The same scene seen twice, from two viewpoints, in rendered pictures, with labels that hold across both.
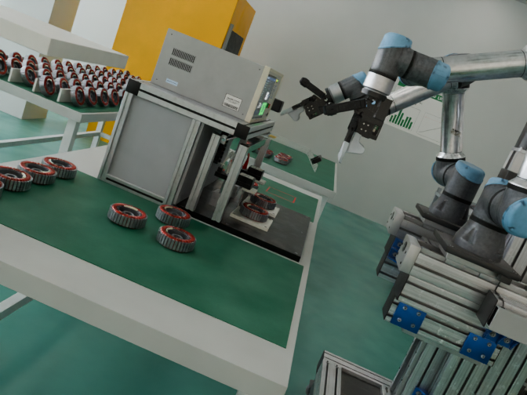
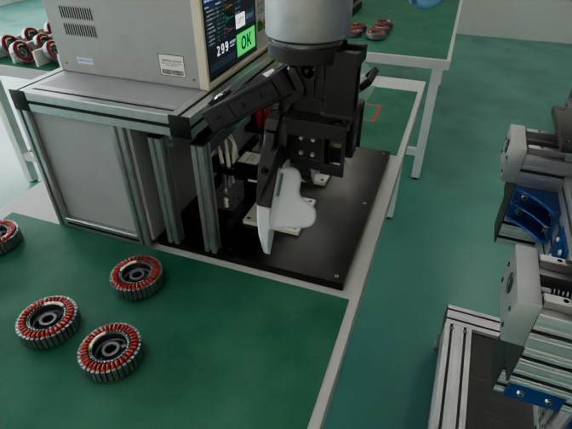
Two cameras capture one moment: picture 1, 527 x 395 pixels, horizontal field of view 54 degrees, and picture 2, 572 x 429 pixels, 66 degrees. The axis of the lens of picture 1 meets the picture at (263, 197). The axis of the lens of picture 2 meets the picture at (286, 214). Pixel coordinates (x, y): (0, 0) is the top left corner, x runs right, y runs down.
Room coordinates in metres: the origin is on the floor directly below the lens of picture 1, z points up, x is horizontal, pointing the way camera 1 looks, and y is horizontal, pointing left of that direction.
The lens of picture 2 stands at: (1.01, -0.26, 1.46)
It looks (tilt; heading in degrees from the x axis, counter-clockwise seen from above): 36 degrees down; 16
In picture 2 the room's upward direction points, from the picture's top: straight up
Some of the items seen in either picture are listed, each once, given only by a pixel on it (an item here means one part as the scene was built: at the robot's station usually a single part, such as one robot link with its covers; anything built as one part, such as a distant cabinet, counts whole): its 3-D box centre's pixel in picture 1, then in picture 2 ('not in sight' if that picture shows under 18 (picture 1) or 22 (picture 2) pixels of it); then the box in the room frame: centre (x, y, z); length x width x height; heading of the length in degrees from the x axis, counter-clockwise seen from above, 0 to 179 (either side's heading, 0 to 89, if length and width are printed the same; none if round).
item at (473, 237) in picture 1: (482, 236); not in sight; (1.57, -0.66, 1.09); 0.15 x 0.15 x 0.10
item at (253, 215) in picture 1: (254, 211); not in sight; (1.92, 0.01, 0.80); 0.11 x 0.11 x 0.04
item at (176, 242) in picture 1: (176, 238); (111, 351); (1.42, 0.19, 0.77); 0.11 x 0.11 x 0.04
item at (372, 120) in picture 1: (368, 115); (313, 105); (1.41, -0.18, 1.29); 0.09 x 0.08 x 0.12; 85
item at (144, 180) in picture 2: (211, 155); (210, 128); (2.06, 0.26, 0.92); 0.66 x 0.01 x 0.30; 176
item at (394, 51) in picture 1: (391, 56); not in sight; (1.41, -0.17, 1.45); 0.09 x 0.08 x 0.11; 92
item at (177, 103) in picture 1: (211, 108); (181, 63); (2.06, 0.32, 1.09); 0.68 x 0.44 x 0.05; 176
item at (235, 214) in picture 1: (252, 218); (280, 211); (1.92, 0.01, 0.78); 0.15 x 0.15 x 0.01; 86
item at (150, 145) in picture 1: (149, 150); (90, 179); (1.74, 0.42, 0.91); 0.28 x 0.03 x 0.32; 86
